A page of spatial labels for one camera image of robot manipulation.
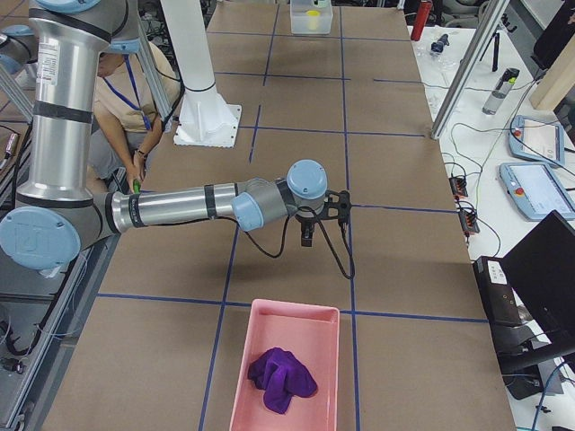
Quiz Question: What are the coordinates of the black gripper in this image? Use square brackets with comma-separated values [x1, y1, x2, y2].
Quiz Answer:
[296, 211, 316, 247]

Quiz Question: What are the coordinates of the purple microfiber cloth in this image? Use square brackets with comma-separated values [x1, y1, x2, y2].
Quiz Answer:
[248, 347, 318, 414]

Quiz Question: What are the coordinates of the yellow plastic cup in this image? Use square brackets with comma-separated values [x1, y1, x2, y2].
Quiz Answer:
[305, 10, 321, 31]

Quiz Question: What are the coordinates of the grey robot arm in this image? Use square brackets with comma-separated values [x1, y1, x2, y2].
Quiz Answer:
[1, 1, 328, 270]

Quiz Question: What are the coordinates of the black computer box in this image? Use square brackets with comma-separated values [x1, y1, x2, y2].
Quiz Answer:
[473, 256, 523, 328]

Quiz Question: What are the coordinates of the pink plastic tray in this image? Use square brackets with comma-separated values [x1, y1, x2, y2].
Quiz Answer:
[230, 299, 340, 430]

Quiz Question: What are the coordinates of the clear plastic bin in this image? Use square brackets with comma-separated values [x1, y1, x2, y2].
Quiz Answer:
[289, 0, 333, 35]

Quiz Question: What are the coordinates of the person in beige shirt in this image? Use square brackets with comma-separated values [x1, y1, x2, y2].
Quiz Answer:
[86, 52, 164, 193]

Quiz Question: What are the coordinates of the teach pendant tablet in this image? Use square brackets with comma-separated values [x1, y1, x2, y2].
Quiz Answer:
[499, 162, 574, 221]
[509, 115, 565, 167]

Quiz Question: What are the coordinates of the black monitor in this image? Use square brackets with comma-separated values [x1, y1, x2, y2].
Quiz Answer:
[500, 210, 574, 341]

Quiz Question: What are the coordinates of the clear water bottle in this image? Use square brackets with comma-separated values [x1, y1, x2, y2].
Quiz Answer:
[482, 67, 520, 115]

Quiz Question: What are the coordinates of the red bottle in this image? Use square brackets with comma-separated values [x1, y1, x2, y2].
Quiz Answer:
[411, 0, 432, 41]

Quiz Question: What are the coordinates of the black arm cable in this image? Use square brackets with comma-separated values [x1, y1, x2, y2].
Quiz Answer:
[210, 206, 356, 280]

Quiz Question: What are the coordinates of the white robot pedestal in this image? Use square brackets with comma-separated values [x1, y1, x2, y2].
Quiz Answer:
[161, 0, 242, 148]

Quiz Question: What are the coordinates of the aluminium frame column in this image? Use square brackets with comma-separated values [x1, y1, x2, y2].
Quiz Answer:
[430, 0, 509, 140]

